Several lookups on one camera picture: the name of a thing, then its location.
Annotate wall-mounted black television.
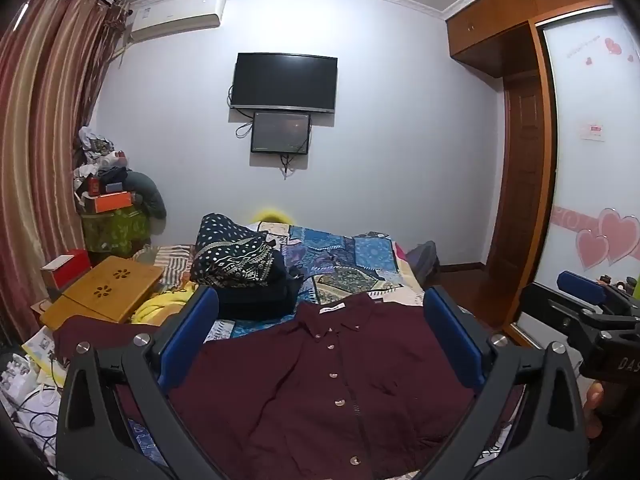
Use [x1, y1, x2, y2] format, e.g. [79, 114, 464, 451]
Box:
[230, 52, 338, 114]

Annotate white air conditioner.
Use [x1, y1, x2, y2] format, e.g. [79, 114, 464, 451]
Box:
[129, 0, 227, 43]

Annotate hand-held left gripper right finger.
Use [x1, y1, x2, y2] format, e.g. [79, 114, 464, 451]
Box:
[400, 285, 590, 480]

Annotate yellow blanket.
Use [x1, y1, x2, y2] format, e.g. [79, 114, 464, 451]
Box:
[131, 280, 201, 326]

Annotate person's right hand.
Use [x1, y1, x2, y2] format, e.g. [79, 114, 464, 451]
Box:
[584, 381, 608, 439]

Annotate grey-green plush pillow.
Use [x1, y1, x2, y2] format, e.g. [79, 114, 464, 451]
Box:
[126, 170, 167, 221]

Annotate grey backpack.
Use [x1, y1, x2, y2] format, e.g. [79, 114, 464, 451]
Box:
[406, 241, 441, 290]

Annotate wooden lap desk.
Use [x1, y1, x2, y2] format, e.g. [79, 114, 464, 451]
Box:
[40, 255, 166, 332]

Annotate sliding door with pink hearts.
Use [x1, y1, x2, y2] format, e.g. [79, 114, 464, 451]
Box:
[510, 7, 640, 348]

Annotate maroon button shirt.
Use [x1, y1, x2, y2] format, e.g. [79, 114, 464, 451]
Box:
[52, 294, 506, 480]

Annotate blue patchwork bedsheet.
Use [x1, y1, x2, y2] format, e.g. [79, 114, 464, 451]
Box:
[202, 220, 426, 343]

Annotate small black wall monitor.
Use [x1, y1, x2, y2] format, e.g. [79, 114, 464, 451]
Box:
[250, 111, 312, 155]

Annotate navy patterned folded garment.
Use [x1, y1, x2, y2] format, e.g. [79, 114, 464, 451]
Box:
[189, 213, 287, 291]

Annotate black cables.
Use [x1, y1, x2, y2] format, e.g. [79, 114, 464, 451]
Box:
[10, 395, 63, 461]

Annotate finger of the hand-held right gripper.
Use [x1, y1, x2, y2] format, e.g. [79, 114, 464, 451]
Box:
[558, 271, 640, 313]
[517, 282, 588, 356]

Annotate striped red curtain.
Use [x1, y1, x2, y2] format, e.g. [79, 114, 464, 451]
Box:
[0, 0, 128, 356]

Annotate red box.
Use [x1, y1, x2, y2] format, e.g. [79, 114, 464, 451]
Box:
[40, 248, 92, 292]

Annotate wooden wardrobe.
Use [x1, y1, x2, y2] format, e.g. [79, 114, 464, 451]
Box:
[446, 0, 626, 78]

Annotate orange box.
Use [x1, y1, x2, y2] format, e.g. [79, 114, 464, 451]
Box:
[94, 190, 138, 214]

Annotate pile of white papers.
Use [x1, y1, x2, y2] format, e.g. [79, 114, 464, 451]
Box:
[0, 327, 68, 456]

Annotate dark folded clothes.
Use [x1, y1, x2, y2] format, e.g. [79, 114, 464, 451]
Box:
[217, 252, 305, 321]

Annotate pile of clutter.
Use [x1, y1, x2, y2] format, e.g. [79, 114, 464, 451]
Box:
[72, 126, 133, 206]

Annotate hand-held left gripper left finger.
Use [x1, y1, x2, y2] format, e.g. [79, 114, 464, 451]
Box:
[56, 286, 236, 480]

